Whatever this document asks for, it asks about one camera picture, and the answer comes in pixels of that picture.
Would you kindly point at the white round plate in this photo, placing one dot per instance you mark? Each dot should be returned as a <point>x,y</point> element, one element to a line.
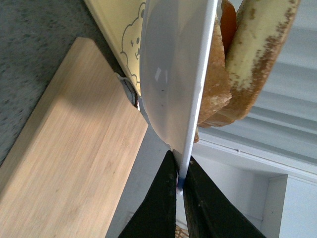
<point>175,47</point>

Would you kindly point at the orange sandwich filling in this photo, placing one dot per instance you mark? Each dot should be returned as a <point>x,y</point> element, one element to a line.
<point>228,23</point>

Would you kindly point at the yellow bear tray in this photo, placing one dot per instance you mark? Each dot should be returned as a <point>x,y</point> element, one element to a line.
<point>120,22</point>

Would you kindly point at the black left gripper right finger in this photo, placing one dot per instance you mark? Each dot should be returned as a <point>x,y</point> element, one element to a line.
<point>209,214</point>

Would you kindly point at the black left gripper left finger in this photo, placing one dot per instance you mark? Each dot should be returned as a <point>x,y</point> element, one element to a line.
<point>156,216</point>

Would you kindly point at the wooden cutting board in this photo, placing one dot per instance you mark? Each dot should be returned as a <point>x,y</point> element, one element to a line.
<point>66,172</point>

